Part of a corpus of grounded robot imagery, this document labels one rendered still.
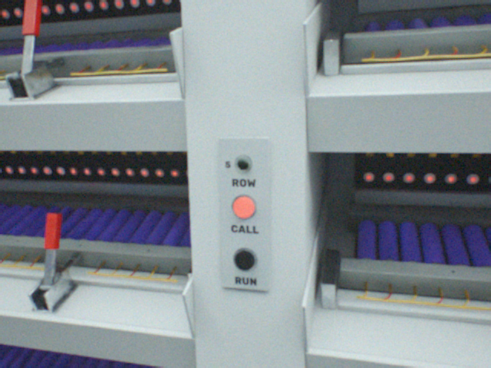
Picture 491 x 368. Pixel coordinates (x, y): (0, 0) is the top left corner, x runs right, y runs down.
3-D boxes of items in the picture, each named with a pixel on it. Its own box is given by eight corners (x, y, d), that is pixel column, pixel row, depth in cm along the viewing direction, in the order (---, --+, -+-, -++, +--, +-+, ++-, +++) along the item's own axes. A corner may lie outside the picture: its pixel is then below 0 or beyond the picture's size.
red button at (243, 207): (253, 218, 34) (252, 198, 34) (233, 217, 34) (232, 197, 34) (256, 215, 35) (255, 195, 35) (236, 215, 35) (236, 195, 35)
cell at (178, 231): (195, 225, 53) (176, 258, 48) (181, 224, 54) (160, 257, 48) (192, 211, 52) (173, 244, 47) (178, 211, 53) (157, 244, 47)
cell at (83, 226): (105, 219, 56) (78, 251, 51) (93, 219, 57) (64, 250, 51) (101, 208, 55) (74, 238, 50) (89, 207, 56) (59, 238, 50)
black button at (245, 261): (254, 271, 35) (253, 252, 34) (234, 270, 35) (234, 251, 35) (257, 267, 36) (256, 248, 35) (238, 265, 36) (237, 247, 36)
